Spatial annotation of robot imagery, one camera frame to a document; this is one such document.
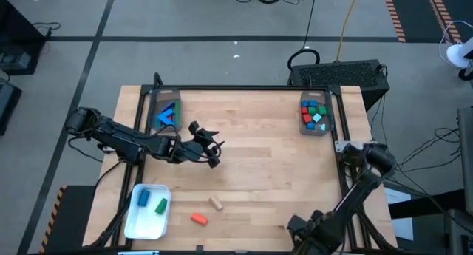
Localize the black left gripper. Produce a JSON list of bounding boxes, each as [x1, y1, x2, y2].
[[173, 120, 225, 170]]

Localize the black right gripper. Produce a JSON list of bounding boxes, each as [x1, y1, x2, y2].
[[287, 210, 333, 255]]

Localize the natural wood cylinder block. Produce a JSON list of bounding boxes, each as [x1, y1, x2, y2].
[[208, 195, 225, 212]]

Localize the red-orange cylinder block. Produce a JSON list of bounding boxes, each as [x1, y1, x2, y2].
[[190, 212, 208, 227]]

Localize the green cylinder block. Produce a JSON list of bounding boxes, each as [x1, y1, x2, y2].
[[154, 197, 169, 215]]

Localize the blue cylinder block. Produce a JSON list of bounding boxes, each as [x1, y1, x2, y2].
[[137, 188, 152, 207]]

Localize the white plastic tray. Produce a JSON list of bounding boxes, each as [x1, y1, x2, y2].
[[123, 183, 172, 240]]

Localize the grey translucent bin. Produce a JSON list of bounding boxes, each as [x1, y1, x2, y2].
[[299, 89, 336, 136], [149, 89, 183, 133]]

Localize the white paper sheet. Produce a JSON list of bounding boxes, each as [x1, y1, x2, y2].
[[384, 187, 414, 241]]

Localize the black floor beam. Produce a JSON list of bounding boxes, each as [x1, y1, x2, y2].
[[387, 190, 473, 221]]

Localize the black perforated computer case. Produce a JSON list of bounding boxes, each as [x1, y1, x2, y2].
[[287, 58, 391, 112]]

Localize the black mat yellow striped edge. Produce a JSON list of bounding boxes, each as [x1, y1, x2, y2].
[[39, 184, 98, 254]]

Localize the grey cabinet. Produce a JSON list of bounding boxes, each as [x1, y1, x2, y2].
[[457, 106, 473, 215]]

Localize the black equipment box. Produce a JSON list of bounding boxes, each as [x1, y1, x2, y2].
[[0, 77, 22, 136]]

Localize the black cabinet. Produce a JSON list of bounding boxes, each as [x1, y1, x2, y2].
[[0, 0, 47, 77]]

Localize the white round device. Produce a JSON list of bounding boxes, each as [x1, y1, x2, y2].
[[439, 20, 473, 69]]

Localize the dark mat orange striped edges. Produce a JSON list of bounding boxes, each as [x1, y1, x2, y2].
[[382, 0, 463, 44]]

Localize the black aluminium table frame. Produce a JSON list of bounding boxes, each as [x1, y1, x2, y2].
[[88, 72, 398, 253]]

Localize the black coiled floor cable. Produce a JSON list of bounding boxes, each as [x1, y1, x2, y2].
[[287, 0, 321, 72]]

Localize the yellow floor cable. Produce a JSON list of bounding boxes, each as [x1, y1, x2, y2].
[[335, 0, 361, 62]]

